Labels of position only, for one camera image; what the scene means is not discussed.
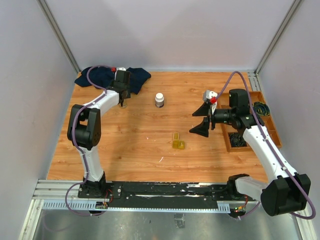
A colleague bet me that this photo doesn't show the right aluminium frame post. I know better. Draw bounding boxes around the right aluminium frame post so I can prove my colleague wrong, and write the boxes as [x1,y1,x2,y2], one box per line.
[254,0,304,77]

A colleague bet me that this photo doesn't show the yellow translucent pill organizer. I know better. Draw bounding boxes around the yellow translucent pill organizer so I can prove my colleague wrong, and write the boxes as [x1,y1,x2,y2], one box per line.
[172,132,186,150]

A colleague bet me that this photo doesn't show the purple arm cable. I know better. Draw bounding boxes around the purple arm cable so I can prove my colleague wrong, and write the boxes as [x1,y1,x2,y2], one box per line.
[214,70,317,221]
[64,65,117,217]

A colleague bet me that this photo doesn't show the aluminium frame post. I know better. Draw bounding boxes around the aluminium frame post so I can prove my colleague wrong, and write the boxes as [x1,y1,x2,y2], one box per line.
[254,0,304,77]
[36,0,81,73]

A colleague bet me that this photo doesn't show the dark patterned rolled tie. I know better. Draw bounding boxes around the dark patterned rolled tie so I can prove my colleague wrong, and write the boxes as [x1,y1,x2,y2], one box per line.
[228,132,247,148]

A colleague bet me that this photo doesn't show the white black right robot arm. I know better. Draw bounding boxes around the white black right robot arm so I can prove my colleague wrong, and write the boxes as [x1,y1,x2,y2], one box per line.
[189,89,311,216]

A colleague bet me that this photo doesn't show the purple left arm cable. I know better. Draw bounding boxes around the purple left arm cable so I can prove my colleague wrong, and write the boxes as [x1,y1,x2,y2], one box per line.
[64,65,117,217]

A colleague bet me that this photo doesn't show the white slotted cable duct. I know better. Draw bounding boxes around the white slotted cable duct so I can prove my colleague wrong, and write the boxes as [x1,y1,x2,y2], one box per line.
[41,201,231,215]

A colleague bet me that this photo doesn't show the blue yellow rolled tie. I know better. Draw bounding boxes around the blue yellow rolled tie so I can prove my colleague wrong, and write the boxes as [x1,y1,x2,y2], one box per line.
[253,101,270,117]

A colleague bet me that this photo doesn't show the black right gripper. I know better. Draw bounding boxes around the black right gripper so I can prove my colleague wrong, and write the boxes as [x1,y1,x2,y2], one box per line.
[189,101,236,137]

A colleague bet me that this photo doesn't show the dark navy crumpled cloth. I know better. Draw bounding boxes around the dark navy crumpled cloth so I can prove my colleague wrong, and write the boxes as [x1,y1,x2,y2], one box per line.
[74,66,152,95]

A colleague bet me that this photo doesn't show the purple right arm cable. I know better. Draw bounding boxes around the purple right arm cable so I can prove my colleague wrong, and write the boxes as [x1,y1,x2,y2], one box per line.
[214,70,317,221]

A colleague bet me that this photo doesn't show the left aluminium frame post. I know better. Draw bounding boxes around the left aluminium frame post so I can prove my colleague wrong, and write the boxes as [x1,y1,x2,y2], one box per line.
[36,0,81,73]

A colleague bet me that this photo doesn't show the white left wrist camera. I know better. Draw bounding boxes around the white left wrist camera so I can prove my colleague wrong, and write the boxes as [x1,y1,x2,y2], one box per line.
[117,67,127,71]

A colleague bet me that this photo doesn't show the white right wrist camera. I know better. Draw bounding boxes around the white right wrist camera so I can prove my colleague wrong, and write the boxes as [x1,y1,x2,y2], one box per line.
[202,90,218,104]

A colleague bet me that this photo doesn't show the brown wooden compartment tray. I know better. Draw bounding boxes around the brown wooden compartment tray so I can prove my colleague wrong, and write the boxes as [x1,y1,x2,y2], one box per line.
[217,88,282,152]

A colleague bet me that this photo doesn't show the white capped pill bottle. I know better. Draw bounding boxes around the white capped pill bottle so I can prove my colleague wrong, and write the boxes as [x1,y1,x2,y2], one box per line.
[154,92,165,108]

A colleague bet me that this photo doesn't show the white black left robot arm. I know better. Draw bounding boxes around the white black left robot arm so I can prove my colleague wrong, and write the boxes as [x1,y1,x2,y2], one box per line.
[67,68,131,198]

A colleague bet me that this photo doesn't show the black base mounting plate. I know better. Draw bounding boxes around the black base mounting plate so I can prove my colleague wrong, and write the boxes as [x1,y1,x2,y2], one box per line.
[92,181,253,210]

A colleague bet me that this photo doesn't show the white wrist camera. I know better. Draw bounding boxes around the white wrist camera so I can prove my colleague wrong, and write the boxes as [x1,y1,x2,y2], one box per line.
[117,67,127,71]
[202,90,218,104]

